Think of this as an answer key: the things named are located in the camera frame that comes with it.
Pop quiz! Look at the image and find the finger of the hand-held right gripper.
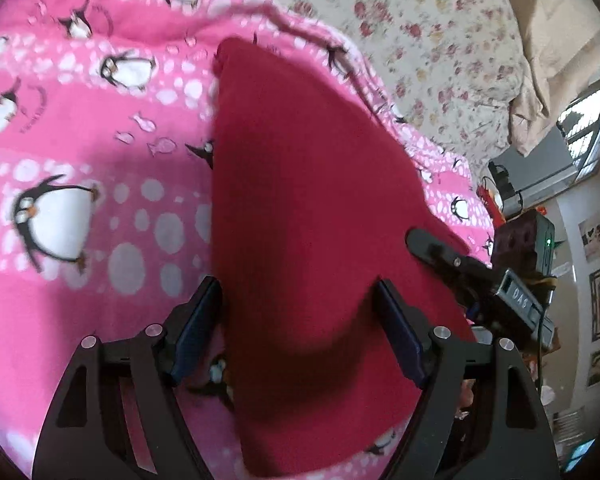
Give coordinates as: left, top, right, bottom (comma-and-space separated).
405, 228, 496, 306

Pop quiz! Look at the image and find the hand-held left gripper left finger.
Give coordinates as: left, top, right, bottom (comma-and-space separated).
30, 275, 224, 480

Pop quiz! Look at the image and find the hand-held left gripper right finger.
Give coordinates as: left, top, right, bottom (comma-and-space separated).
377, 279, 563, 480

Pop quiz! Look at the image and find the red fleece garment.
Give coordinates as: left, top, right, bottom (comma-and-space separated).
210, 37, 481, 478

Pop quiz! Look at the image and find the red small object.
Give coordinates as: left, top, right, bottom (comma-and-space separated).
477, 185, 503, 221

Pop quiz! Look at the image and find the black device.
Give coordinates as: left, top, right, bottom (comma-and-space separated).
490, 162, 523, 211

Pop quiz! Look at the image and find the grey box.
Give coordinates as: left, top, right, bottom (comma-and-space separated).
489, 129, 581, 211

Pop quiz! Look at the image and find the pink penguin print blanket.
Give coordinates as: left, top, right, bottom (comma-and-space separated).
0, 0, 496, 480

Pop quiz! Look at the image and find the window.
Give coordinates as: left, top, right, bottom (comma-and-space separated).
557, 72, 600, 183

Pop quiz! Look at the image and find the floral bed sheet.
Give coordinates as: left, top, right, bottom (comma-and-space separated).
180, 0, 526, 181

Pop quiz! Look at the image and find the beige pillow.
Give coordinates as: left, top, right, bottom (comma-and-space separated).
495, 0, 600, 156

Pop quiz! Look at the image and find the small pale wall picture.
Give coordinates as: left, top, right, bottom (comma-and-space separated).
579, 220, 600, 262

